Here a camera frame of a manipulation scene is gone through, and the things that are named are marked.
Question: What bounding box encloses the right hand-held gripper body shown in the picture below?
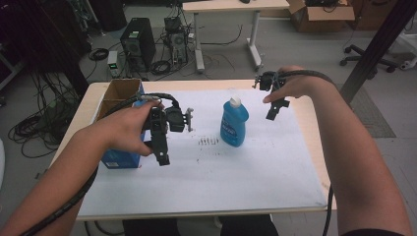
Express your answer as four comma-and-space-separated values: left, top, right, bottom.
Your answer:
253, 70, 287, 99

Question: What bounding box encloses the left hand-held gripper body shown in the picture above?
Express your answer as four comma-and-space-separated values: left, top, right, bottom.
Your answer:
143, 106, 195, 142

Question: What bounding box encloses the blue cardboard box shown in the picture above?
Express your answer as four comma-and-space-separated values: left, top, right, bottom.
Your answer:
94, 78, 148, 170

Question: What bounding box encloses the blue detergent bottle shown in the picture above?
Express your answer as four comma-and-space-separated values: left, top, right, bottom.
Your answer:
219, 95, 250, 148

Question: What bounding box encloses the person's left hand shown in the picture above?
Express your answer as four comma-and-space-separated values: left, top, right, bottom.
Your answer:
95, 99, 165, 157

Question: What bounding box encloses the person's right hand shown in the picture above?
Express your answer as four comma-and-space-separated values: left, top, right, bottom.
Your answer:
262, 65, 318, 104

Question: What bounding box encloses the light wooden table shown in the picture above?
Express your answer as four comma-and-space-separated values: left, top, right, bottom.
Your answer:
48, 78, 338, 221

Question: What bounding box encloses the white table sheet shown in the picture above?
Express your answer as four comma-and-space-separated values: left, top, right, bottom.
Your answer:
78, 88, 328, 218

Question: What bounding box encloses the person's left leg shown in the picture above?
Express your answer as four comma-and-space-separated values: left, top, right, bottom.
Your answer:
122, 217, 183, 236

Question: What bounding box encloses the person's leg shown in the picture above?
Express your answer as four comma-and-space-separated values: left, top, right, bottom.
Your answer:
122, 217, 183, 236
218, 214, 279, 236

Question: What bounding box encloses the open computer case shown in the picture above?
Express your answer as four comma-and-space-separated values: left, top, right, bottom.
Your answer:
163, 16, 190, 67

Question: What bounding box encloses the small white power unit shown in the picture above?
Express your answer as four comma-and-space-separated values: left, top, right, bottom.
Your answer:
107, 50, 121, 79

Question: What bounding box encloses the black computer tower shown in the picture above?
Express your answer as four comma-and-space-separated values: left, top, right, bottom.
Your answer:
119, 17, 157, 74

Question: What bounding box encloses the white desk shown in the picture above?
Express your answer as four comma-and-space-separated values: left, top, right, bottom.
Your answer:
182, 0, 291, 74

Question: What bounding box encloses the brown cardboard box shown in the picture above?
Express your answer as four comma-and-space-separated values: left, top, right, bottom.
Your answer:
288, 0, 356, 33

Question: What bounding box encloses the grey floor mat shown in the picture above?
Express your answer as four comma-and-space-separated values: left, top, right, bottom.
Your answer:
336, 83, 397, 139

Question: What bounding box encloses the black office chair base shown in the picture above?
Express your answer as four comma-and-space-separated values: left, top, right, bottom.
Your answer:
339, 43, 399, 74

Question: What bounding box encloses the person's right leg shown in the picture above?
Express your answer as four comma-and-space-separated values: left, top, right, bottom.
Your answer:
218, 214, 279, 236

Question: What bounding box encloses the dark curtain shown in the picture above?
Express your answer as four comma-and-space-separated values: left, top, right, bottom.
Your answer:
0, 0, 93, 99

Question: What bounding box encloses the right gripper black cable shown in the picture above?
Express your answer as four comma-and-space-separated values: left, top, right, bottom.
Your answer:
276, 69, 338, 236

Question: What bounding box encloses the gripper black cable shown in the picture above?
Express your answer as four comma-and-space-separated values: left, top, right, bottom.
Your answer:
276, 69, 338, 236
19, 92, 181, 236

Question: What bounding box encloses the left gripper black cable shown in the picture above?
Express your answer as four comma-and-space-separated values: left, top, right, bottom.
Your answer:
19, 92, 181, 236

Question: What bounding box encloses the tangle of black floor cables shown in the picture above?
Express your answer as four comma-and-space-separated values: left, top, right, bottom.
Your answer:
7, 71, 85, 160

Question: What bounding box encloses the black metal post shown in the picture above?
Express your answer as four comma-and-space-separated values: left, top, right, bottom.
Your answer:
338, 0, 417, 104

